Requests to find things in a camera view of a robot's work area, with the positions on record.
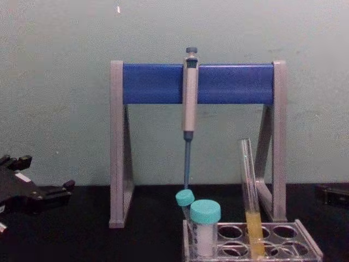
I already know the slim tube with teal cap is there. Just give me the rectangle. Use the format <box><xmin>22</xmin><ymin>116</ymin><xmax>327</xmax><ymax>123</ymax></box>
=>
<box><xmin>175</xmin><ymin>189</ymin><xmax>196</xmax><ymax>222</ymax></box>

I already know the black table cloth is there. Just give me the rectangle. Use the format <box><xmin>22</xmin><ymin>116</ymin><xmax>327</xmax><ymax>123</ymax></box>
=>
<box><xmin>0</xmin><ymin>183</ymin><xmax>349</xmax><ymax>262</ymax></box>

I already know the wide white tube teal cap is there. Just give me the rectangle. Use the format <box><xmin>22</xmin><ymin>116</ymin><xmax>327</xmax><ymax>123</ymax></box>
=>
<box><xmin>189</xmin><ymin>199</ymin><xmax>222</xmax><ymax>258</ymax></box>

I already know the clear plastic tube rack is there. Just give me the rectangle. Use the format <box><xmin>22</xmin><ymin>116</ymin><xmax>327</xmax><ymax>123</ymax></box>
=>
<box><xmin>182</xmin><ymin>218</ymin><xmax>324</xmax><ymax>262</ymax></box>

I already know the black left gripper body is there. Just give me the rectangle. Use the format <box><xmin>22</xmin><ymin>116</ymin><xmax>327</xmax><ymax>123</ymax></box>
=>
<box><xmin>0</xmin><ymin>165</ymin><xmax>46</xmax><ymax>216</ymax></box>

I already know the grey stand with blue bar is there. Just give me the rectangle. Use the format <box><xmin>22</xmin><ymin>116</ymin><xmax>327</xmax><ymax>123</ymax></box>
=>
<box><xmin>108</xmin><ymin>59</ymin><xmax>288</xmax><ymax>229</ymax></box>

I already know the grey and blue pipette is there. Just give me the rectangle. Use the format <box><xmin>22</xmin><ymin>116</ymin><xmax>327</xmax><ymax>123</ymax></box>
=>
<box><xmin>181</xmin><ymin>46</ymin><xmax>200</xmax><ymax>190</ymax></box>

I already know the glass test tube yellow liquid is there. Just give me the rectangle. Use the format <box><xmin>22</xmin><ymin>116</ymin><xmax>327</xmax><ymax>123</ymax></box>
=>
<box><xmin>238</xmin><ymin>138</ymin><xmax>267</xmax><ymax>260</ymax></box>

